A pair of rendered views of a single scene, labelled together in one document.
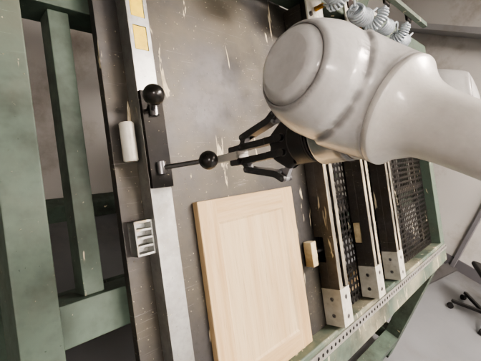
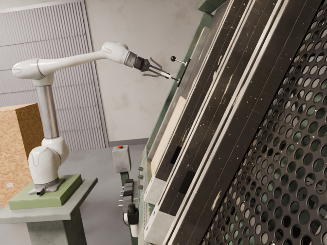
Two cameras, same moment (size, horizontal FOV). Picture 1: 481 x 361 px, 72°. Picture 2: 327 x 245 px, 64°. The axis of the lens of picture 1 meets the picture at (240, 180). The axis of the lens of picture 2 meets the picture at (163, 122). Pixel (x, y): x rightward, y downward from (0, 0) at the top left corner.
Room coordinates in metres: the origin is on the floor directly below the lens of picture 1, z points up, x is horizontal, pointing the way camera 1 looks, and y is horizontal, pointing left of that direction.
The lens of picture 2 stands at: (1.79, -1.15, 1.51)
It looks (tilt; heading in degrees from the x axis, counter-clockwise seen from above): 12 degrees down; 136
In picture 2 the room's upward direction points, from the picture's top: 7 degrees counter-clockwise
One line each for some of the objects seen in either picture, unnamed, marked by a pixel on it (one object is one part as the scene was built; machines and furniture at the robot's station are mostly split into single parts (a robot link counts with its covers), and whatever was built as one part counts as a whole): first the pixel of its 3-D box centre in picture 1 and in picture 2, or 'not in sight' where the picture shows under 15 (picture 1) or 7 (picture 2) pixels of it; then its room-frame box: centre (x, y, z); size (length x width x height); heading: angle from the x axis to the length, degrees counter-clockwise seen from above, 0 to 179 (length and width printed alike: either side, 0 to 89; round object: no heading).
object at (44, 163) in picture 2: not in sight; (43, 163); (0.04, -0.60, 0.98); 0.18 x 0.16 x 0.22; 134
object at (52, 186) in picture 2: not in sight; (45, 184); (0.06, -0.62, 0.84); 0.22 x 0.18 x 0.06; 136
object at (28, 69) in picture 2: not in sight; (28, 69); (0.04, -0.56, 1.58); 0.18 x 0.14 x 0.13; 44
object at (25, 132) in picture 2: not in sight; (22, 159); (-1.55, -0.33, 0.63); 0.50 x 0.42 x 1.25; 135
